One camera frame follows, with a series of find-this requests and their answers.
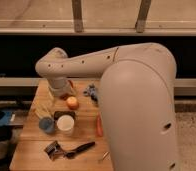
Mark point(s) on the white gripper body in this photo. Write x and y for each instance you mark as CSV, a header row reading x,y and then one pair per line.
x,y
56,85

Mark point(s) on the black eraser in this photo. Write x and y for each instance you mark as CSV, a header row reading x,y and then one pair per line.
x,y
58,114

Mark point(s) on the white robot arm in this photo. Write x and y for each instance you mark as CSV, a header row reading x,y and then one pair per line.
x,y
135,97

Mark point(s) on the red bowl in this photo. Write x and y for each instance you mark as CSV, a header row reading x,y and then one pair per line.
x,y
67,90

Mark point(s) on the orange fruit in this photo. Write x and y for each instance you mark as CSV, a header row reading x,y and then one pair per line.
x,y
72,103

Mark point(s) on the yellow sponge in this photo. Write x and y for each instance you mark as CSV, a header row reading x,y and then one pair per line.
x,y
43,110

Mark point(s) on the blue grey cloth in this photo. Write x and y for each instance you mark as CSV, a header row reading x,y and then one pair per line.
x,y
92,92

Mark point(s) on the white lidded cup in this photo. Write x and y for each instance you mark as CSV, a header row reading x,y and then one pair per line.
x,y
66,124

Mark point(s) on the blue cup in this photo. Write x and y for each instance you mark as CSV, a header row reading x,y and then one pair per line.
x,y
46,124

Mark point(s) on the wooden table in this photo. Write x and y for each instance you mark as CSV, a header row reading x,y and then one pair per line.
x,y
29,154

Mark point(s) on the orange carrot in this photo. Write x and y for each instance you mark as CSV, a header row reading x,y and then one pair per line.
x,y
99,126

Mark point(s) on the metal binder clip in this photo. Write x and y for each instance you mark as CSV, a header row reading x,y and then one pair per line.
x,y
54,150

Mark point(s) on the black handled utensil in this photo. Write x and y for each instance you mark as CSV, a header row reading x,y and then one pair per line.
x,y
72,153

